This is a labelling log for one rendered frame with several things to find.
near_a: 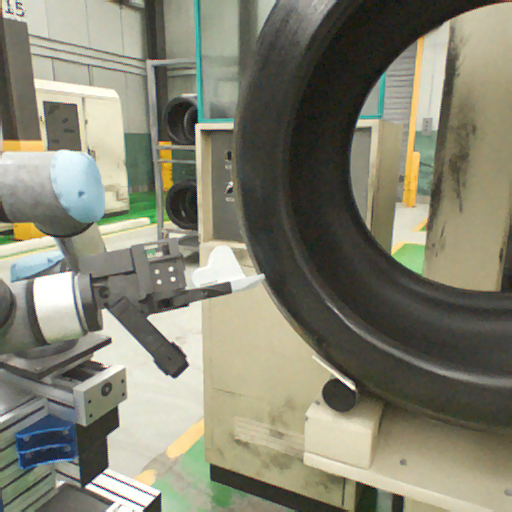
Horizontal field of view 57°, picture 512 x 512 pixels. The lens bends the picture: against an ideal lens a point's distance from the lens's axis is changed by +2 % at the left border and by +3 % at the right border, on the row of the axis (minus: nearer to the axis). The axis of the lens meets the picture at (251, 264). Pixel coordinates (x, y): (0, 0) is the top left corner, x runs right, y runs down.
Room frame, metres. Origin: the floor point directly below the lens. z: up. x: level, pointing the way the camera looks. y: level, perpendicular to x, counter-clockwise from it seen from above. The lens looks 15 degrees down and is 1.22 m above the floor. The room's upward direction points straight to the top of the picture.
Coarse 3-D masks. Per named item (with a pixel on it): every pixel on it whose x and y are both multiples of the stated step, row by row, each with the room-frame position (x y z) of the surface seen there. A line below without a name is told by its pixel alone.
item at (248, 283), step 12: (216, 252) 0.54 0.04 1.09; (228, 252) 0.54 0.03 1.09; (216, 264) 0.53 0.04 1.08; (228, 264) 0.54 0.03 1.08; (192, 276) 0.52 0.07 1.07; (204, 276) 0.52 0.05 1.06; (216, 276) 0.53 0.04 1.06; (228, 276) 0.53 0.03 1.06; (240, 276) 0.53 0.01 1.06; (252, 276) 0.54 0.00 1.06; (264, 276) 0.56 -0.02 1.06; (240, 288) 0.52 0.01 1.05; (252, 288) 0.54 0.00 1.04
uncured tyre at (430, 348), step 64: (320, 0) 0.51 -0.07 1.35; (384, 0) 0.74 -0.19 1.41; (448, 0) 0.73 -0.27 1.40; (256, 64) 0.56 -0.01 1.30; (320, 64) 0.76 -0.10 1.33; (384, 64) 0.77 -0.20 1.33; (256, 128) 0.54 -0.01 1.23; (320, 128) 0.80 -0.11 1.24; (256, 192) 0.54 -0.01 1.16; (320, 192) 0.80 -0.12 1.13; (256, 256) 0.56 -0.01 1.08; (320, 256) 0.75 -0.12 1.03; (384, 256) 0.76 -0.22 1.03; (320, 320) 0.51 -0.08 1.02; (384, 320) 0.71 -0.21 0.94; (448, 320) 0.70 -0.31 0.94; (384, 384) 0.48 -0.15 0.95; (448, 384) 0.44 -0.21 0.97
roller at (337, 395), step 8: (328, 384) 0.54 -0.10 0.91; (336, 384) 0.54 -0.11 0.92; (344, 384) 0.54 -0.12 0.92; (328, 392) 0.54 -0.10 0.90; (336, 392) 0.54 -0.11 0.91; (344, 392) 0.53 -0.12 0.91; (352, 392) 0.53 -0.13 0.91; (360, 392) 0.55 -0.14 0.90; (328, 400) 0.54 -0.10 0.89; (336, 400) 0.54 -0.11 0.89; (344, 400) 0.53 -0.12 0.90; (352, 400) 0.53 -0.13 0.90; (336, 408) 0.54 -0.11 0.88; (344, 408) 0.53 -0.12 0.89; (352, 408) 0.53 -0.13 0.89
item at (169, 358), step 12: (120, 300) 0.50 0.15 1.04; (120, 312) 0.49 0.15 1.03; (132, 312) 0.50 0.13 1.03; (120, 324) 0.49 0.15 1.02; (132, 324) 0.49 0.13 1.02; (144, 324) 0.50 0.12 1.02; (132, 336) 0.49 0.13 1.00; (144, 336) 0.49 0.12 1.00; (156, 336) 0.49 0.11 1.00; (144, 348) 0.49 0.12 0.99; (156, 348) 0.49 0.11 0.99; (168, 348) 0.49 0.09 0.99; (180, 348) 0.51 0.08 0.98; (156, 360) 0.49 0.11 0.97; (168, 360) 0.49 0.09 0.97; (180, 360) 0.49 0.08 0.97; (168, 372) 0.49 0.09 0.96; (180, 372) 0.49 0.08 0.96
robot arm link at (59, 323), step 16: (48, 288) 0.48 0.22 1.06; (64, 288) 0.48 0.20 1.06; (48, 304) 0.47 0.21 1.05; (64, 304) 0.47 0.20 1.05; (80, 304) 0.48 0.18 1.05; (48, 320) 0.46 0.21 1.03; (64, 320) 0.47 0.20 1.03; (80, 320) 0.47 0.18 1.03; (48, 336) 0.47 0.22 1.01; (64, 336) 0.47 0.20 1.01; (80, 336) 0.49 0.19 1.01
